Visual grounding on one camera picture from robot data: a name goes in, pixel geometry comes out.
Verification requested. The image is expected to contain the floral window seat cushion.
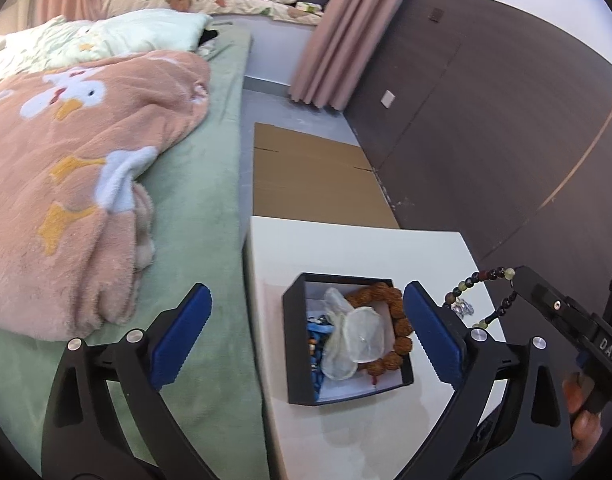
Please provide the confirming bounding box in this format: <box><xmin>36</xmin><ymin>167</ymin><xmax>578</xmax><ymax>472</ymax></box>
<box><xmin>102</xmin><ymin>0</ymin><xmax>321</xmax><ymax>26</ymax></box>

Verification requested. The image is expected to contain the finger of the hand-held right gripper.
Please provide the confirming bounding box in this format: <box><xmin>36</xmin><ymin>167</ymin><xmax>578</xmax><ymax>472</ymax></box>
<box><xmin>513</xmin><ymin>266</ymin><xmax>599</xmax><ymax>346</ymax></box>

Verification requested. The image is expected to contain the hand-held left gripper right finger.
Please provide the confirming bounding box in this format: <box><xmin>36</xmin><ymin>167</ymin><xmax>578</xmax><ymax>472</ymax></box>
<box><xmin>403</xmin><ymin>281</ymin><xmax>574</xmax><ymax>480</ymax></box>

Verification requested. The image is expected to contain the blue bead bracelet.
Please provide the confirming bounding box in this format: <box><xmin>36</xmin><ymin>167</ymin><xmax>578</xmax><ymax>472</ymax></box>
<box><xmin>306</xmin><ymin>312</ymin><xmax>337</xmax><ymax>391</ymax></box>

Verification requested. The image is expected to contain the bed with green sheet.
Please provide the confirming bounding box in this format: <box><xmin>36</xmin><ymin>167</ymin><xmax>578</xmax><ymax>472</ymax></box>
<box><xmin>0</xmin><ymin>25</ymin><xmax>281</xmax><ymax>480</ymax></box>

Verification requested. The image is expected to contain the clear plastic pouch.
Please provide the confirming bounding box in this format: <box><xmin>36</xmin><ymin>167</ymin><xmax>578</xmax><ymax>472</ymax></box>
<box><xmin>322</xmin><ymin>287</ymin><xmax>359</xmax><ymax>326</ymax></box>
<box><xmin>320</xmin><ymin>332</ymin><xmax>359</xmax><ymax>378</ymax></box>
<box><xmin>343</xmin><ymin>307</ymin><xmax>387</xmax><ymax>363</ymax></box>

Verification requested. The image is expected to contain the brown large bead bracelet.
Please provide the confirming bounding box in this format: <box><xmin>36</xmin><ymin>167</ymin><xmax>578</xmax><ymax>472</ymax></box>
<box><xmin>346</xmin><ymin>282</ymin><xmax>415</xmax><ymax>376</ymax></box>

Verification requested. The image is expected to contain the person's right hand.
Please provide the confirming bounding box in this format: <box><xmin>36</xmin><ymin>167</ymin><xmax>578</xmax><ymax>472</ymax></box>
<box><xmin>561</xmin><ymin>372</ymin><xmax>607</xmax><ymax>466</ymax></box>

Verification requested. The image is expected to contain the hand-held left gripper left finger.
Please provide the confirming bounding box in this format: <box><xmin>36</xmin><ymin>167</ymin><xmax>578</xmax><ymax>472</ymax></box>
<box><xmin>40</xmin><ymin>282</ymin><xmax>214</xmax><ymax>480</ymax></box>

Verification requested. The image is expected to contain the pale green pillow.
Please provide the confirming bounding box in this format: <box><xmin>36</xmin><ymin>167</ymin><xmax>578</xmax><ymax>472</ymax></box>
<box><xmin>0</xmin><ymin>9</ymin><xmax>214</xmax><ymax>88</ymax></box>

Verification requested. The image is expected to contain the pink fleece blanket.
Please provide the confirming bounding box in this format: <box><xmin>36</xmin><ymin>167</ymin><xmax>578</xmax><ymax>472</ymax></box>
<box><xmin>0</xmin><ymin>50</ymin><xmax>211</xmax><ymax>341</ymax></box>

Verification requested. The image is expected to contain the flattened cardboard sheet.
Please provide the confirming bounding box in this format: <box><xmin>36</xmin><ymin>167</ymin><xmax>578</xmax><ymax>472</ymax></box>
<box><xmin>252</xmin><ymin>122</ymin><xmax>401</xmax><ymax>230</ymax></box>

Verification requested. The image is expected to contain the dark and green bead bracelet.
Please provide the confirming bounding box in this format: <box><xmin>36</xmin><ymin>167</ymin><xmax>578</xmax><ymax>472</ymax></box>
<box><xmin>442</xmin><ymin>267</ymin><xmax>519</xmax><ymax>331</ymax></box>

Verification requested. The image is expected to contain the dark wooden wardrobe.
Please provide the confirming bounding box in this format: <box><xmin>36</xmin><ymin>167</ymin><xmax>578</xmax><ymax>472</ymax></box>
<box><xmin>343</xmin><ymin>0</ymin><xmax>612</xmax><ymax>281</ymax></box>

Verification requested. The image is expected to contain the black jewelry box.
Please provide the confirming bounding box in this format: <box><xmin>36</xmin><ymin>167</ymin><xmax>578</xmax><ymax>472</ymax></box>
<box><xmin>282</xmin><ymin>272</ymin><xmax>417</xmax><ymax>407</ymax></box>

